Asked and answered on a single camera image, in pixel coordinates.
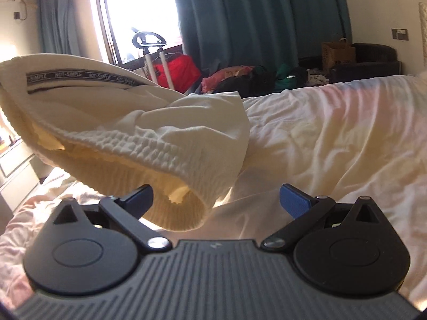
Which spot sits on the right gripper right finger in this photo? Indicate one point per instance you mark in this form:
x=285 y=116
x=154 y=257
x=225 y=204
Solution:
x=306 y=212

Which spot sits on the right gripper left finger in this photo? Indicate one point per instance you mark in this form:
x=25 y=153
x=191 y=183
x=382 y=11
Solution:
x=124 y=214

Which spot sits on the pile of clothes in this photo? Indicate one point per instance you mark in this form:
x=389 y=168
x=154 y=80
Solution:
x=254 y=81

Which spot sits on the pastel bed sheet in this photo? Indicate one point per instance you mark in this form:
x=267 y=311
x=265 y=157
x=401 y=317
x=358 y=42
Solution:
x=345 y=140

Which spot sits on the white dresser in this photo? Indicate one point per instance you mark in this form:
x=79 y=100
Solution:
x=18 y=178

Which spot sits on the red bag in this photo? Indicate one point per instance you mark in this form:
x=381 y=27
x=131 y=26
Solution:
x=182 y=70

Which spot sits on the brown paper bag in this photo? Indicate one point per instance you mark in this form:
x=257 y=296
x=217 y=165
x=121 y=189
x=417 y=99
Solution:
x=337 y=52

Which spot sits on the black armchair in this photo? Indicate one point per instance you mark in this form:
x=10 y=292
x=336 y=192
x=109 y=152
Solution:
x=371 y=60

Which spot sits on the teal left curtain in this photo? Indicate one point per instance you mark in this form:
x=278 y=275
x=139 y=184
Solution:
x=69 y=27

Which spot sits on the teal curtain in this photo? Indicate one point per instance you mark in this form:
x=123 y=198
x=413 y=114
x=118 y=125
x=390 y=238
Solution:
x=222 y=33
x=69 y=27

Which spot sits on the teal right curtain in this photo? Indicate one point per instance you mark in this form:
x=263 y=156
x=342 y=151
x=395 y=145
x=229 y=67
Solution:
x=222 y=33

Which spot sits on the quilted cream headboard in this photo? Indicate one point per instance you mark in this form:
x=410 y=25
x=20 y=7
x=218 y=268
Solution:
x=423 y=18

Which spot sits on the wall socket plate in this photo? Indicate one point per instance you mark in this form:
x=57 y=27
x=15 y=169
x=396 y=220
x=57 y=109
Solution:
x=400 y=34

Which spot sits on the window frame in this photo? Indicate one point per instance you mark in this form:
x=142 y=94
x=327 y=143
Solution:
x=120 y=20

